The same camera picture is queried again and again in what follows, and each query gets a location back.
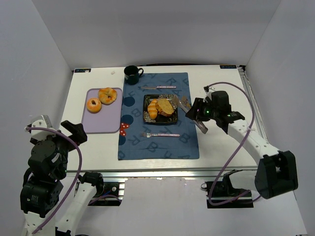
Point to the black floral square plate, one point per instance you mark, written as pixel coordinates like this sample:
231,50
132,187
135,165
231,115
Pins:
159,119

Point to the brown bread slice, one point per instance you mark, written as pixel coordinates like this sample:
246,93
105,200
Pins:
164,107

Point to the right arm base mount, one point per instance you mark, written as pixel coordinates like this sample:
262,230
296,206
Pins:
220,194

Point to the blue letter-print placemat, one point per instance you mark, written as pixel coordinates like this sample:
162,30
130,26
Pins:
132,146

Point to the left corner label sticker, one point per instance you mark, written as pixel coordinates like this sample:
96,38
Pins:
82,70

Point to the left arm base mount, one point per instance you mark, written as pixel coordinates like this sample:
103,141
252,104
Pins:
107,192

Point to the metal tongs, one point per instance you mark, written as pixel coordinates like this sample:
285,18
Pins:
181,105

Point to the pink-handled fork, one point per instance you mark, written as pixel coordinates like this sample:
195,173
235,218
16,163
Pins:
148,135

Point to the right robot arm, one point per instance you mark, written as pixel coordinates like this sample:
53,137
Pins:
276,171

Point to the dark blue mug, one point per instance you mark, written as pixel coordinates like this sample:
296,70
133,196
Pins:
132,74

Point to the pink-handled table knife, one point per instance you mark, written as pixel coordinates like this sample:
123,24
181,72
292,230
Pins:
158,87

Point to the round glazed donut bread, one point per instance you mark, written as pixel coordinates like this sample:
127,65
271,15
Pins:
93,105

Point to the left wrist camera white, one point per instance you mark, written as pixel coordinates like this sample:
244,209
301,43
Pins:
38,127

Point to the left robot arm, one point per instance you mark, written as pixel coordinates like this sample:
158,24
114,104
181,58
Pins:
46,214

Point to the twisted bagel bread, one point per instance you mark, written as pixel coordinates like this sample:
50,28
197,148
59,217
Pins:
107,95

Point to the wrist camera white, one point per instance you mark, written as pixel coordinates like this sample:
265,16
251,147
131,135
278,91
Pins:
38,127
209,90

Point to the corner label sticker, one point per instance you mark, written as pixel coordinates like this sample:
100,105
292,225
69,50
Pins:
82,70
229,66

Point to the lavender plastic tray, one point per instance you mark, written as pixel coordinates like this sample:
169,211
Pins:
107,120

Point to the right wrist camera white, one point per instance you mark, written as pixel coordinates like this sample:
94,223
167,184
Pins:
209,90

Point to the right corner label sticker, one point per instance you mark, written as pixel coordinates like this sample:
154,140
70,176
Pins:
229,66

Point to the striped croissant bread roll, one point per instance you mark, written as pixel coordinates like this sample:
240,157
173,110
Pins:
152,110

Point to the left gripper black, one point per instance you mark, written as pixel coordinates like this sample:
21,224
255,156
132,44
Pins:
74,132

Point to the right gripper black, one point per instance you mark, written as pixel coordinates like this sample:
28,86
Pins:
193,112

